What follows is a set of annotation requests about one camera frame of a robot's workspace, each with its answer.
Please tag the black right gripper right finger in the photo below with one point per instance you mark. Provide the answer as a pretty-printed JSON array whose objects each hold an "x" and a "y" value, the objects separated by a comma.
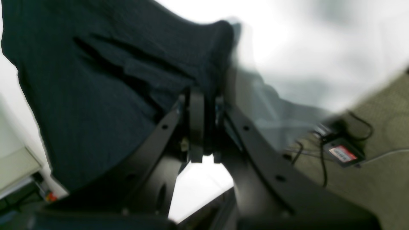
[{"x": 270, "y": 193}]

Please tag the black T-shirt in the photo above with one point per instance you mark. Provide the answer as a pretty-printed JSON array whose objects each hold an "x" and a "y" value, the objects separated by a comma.
[{"x": 99, "y": 75}]

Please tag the black power adapter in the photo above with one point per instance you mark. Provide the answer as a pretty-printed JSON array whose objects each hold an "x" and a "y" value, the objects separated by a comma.
[{"x": 344, "y": 151}]

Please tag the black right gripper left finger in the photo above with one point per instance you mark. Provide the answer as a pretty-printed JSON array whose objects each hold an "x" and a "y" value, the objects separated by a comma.
[{"x": 136, "y": 194}]

